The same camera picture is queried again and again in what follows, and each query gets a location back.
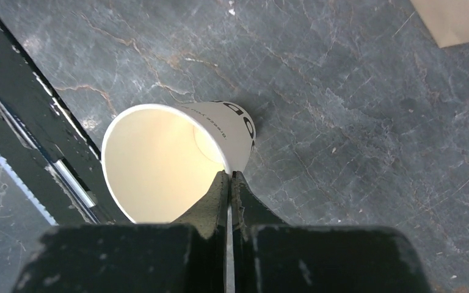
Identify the white paper coffee cup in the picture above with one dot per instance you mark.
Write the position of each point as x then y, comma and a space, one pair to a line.
159, 160

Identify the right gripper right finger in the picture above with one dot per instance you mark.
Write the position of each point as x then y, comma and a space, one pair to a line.
248, 209

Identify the printed paper takeout bag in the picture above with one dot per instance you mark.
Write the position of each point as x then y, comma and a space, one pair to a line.
446, 20

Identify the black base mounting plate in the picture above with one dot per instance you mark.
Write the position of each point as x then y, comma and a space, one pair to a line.
45, 145

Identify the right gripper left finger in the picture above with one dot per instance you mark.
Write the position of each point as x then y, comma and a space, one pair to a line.
209, 214

